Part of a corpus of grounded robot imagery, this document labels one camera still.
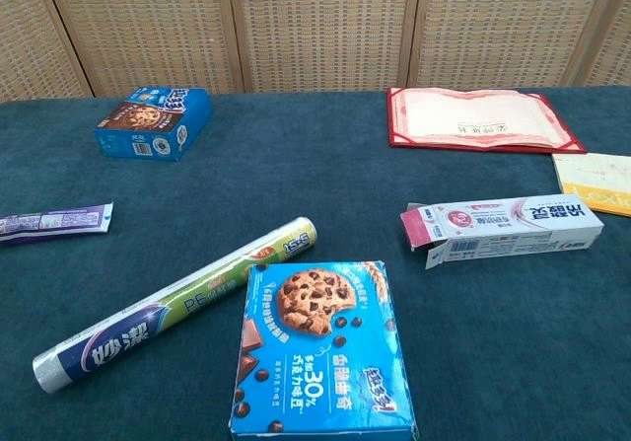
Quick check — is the purple toothpaste tube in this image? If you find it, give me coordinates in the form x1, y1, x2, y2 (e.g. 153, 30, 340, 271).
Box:
0, 202, 114, 249

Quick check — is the large blue cookie box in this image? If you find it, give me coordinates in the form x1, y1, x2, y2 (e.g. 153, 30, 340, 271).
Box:
228, 260, 416, 441

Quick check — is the woven wooden folding screen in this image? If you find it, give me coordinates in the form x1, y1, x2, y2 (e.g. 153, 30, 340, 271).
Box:
0, 0, 631, 103

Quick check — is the small blue brown cookie box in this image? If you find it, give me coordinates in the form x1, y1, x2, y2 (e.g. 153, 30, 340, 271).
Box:
93, 85, 214, 162

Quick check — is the cling film roll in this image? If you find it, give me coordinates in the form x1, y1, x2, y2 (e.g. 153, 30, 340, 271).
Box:
32, 216, 318, 394

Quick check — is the yellow white booklet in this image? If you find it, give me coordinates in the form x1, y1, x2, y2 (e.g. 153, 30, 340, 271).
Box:
551, 152, 631, 218

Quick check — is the teal table cloth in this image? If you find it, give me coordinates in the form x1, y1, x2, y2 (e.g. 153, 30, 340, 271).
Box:
0, 88, 631, 441

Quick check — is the white pink toothpaste box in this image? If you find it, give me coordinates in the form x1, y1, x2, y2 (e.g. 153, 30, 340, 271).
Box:
399, 193, 605, 270

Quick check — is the red certificate folder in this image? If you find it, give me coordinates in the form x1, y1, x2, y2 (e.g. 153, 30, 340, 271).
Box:
386, 87, 588, 155

